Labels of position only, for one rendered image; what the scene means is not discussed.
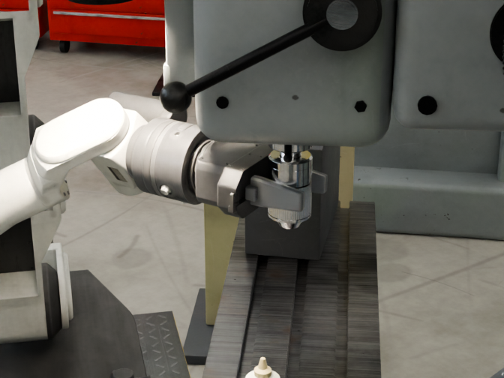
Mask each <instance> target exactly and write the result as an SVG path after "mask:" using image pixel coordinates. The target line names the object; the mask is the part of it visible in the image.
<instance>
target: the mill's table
mask: <svg viewBox="0 0 504 378"><path fill-rule="evenodd" d="M262 357H264V358H265V360H266V363H267V366H269V367H270V368H271V370H272V371H274V372H276V373H277V374H278V375H279V376H280V378H381V359H380V319H379V299H378V279H377V239H376V219H375V202H362V201H350V202H349V208H341V201H340V200H338V205H337V209H336V212H335V214H334V218H333V221H332V223H331V227H330V230H329V232H328V236H327V239H326V241H325V245H324V248H323V250H322V254H321V257H320V259H319V260H312V259H296V258H289V257H281V256H266V255H257V254H249V253H245V219H244V218H239V220H238V226H237V230H236V234H235V239H234V242H233V246H232V252H231V256H230V259H229V265H228V269H227V272H226V278H225V281H224V285H223V291H222V294H221V297H220V304H219V307H218V311H217V316H216V320H215V324H214V329H213V333H212V336H211V343H210V346H209V349H208V355H207V359H206V362H205V368H204V371H203V375H202V378H245V377H246V376H247V374H248V373H250V372H251V371H254V368H255V367H256V366H258V365H259V363H260V358H262Z"/></svg>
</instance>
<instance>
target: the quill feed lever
mask: <svg viewBox="0 0 504 378"><path fill-rule="evenodd" d="M302 14H303V20H304V25H302V26H300V27H298V28H296V29H294V30H292V31H290V32H288V33H286V34H284V35H282V36H280V37H279V38H277V39H275V40H273V41H271V42H269V43H267V44H265V45H263V46H261V47H259V48H257V49H255V50H253V51H251V52H249V53H247V54H246V55H243V56H242V57H240V58H237V59H236V60H234V61H231V62H230V63H228V64H225V65H224V66H222V67H219V68H218V69H216V70H214V71H212V72H211V73H208V74H206V75H205V76H202V77H200V78H199V79H196V80H194V81H193V82H190V83H188V84H187V85H185V84H184V83H183V82H179V81H173V82H169V83H167V84H166V85H165V86H164V87H163V88H162V89H161V91H160V103H161V105H162V107H163V108H164V109H165V110H166V111H167V112H169V113H174V114H178V113H183V112H184V111H185V110H187V109H188V107H189V106H190V105H191V101H192V96H194V95H196V94H198V93H200V92H202V91H204V90H206V89H208V88H210V87H212V86H214V85H216V84H218V83H220V82H222V81H224V80H226V79H228V78H230V77H232V76H234V75H236V74H238V73H239V72H241V71H243V70H245V69H247V68H249V67H251V66H253V65H255V64H257V63H259V62H261V61H263V60H265V59H267V58H269V57H271V56H273V55H275V54H277V53H279V52H281V51H283V50H285V49H287V48H288V47H291V46H292V45H294V44H297V43H298V42H300V41H303V40H304V39H306V38H309V37H312V38H313V39H314V40H315V41H316V42H317V43H318V44H319V45H321V46H323V47H325V48H327V49H330V50H334V51H349V50H354V49H357V48H359V47H361V46H363V45H365V44H366V43H367V42H368V41H369V40H370V39H371V38H372V37H373V36H374V35H375V34H376V32H377V30H378V28H379V27H380V23H381V19H382V2H381V0H304V4H303V11H302Z"/></svg>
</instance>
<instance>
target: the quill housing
mask: <svg viewBox="0 0 504 378"><path fill-rule="evenodd" d="M397 1H398V0H381V2H382V19H381V23H380V25H379V28H378V30H377V32H376V34H375V35H374V36H373V37H372V38H371V39H370V40H369V41H368V42H367V43H366V44H365V45H363V46H361V47H359V48H357V49H353V50H349V51H334V50H331V49H327V48H325V47H324V46H321V45H319V44H318V43H317V42H316V41H315V40H314V39H313V38H312V37H308V38H306V39H304V40H302V41H300V42H298V43H296V44H294V45H292V46H290V47H288V48H287V49H285V50H283V51H281V52H279V53H277V54H275V55H273V56H271V57H269V58H267V59H265V60H263V61H261V62H259V63H257V64H255V65H253V66H251V67H249V68H247V69H245V70H243V71H241V72H239V73H237V74H236V75H234V76H231V77H230V78H228V79H225V80H224V81H222V82H219V83H218V84H216V85H213V86H212V87H210V88H207V89H206V90H204V91H201V92H200V93H198V94H195V101H196V121H197V125H198V126H199V129H200V130H201V131H202V132H203V133H204V134H205V135H206V136H207V137H208V138H209V139H211V140H214V141H217V142H221V143H253V144H277V145H301V146H348V147H364V146H371V145H373V144H375V143H378V142H379V141H380V140H381V139H382V138H383V137H384V136H385V134H386V132H387V131H388V129H389V125H390V121H391V113H392V86H393V72H394V57H395V30H396V16H397ZM303 4H304V0H193V32H194V67H195V80H197V79H199V78H200V77H203V76H205V75H206V74H209V73H211V72H212V71H215V70H216V69H218V68H220V67H222V66H224V65H226V64H228V63H230V62H232V61H234V60H236V59H238V58H240V57H242V56H244V55H246V54H247V53H249V52H251V51H253V50H255V49H257V48H259V47H261V46H263V45H265V44H267V43H269V42H271V41H273V40H275V39H277V38H279V37H280V36H282V35H285V34H286V33H288V32H291V31H292V30H294V29H297V28H298V27H300V26H303V25H304V20H303V14H302V11H303Z"/></svg>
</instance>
